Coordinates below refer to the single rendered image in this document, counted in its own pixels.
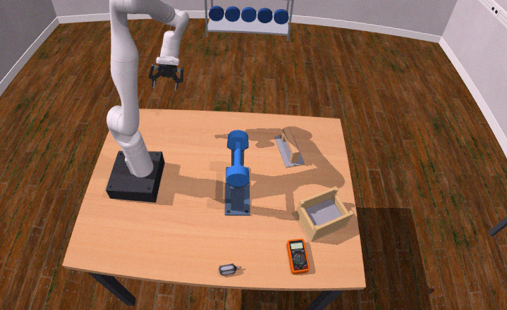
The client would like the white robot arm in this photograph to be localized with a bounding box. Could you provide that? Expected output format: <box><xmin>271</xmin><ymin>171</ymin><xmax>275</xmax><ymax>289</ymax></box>
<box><xmin>106</xmin><ymin>0</ymin><xmax>189</xmax><ymax>178</ymax></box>

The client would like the orange digital multimeter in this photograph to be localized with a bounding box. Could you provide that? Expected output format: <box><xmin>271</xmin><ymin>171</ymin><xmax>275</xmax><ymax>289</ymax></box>
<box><xmin>286</xmin><ymin>239</ymin><xmax>310</xmax><ymax>275</ymax></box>

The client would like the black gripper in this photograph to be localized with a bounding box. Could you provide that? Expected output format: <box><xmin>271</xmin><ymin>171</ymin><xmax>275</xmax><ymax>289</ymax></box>
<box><xmin>149</xmin><ymin>64</ymin><xmax>183</xmax><ymax>91</ymax></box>

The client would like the open wooden crate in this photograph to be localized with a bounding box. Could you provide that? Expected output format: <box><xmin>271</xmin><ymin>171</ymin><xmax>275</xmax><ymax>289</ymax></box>
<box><xmin>296</xmin><ymin>186</ymin><xmax>354</xmax><ymax>242</ymax></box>

